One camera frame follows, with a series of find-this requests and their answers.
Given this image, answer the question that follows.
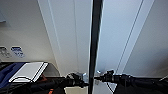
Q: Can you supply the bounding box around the white door handle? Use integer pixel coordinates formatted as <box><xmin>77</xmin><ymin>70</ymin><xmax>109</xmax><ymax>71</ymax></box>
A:
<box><xmin>81</xmin><ymin>71</ymin><xmax>89</xmax><ymax>79</ymax></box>
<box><xmin>96</xmin><ymin>69</ymin><xmax>102</xmax><ymax>75</ymax></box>

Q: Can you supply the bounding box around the white wardrobe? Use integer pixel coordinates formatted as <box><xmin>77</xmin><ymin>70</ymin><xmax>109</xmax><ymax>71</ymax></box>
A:
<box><xmin>36</xmin><ymin>0</ymin><xmax>156</xmax><ymax>94</ymax></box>

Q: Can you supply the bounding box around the orange frame stand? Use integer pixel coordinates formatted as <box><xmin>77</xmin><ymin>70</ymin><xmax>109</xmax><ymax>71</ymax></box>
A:
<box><xmin>39</xmin><ymin>74</ymin><xmax>56</xmax><ymax>94</ymax></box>

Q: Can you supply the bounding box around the grey printed wall label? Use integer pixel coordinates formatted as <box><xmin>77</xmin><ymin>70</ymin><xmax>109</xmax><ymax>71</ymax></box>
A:
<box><xmin>0</xmin><ymin>46</ymin><xmax>10</xmax><ymax>61</ymax></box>

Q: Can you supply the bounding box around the blue printed wall label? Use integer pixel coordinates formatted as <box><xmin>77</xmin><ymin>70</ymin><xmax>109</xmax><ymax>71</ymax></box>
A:
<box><xmin>9</xmin><ymin>45</ymin><xmax>26</xmax><ymax>59</ymax></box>

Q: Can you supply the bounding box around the blue cloth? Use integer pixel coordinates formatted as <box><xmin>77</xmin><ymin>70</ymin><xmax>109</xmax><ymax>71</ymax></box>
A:
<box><xmin>0</xmin><ymin>63</ymin><xmax>22</xmax><ymax>90</ymax></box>

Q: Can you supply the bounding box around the thin arm cable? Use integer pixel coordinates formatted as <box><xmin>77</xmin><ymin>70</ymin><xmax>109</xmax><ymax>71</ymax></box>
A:
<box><xmin>105</xmin><ymin>81</ymin><xmax>118</xmax><ymax>93</ymax></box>

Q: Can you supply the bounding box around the grey wall tray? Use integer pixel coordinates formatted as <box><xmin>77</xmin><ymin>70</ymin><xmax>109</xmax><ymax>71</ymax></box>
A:
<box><xmin>0</xmin><ymin>9</ymin><xmax>6</xmax><ymax>24</ymax></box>

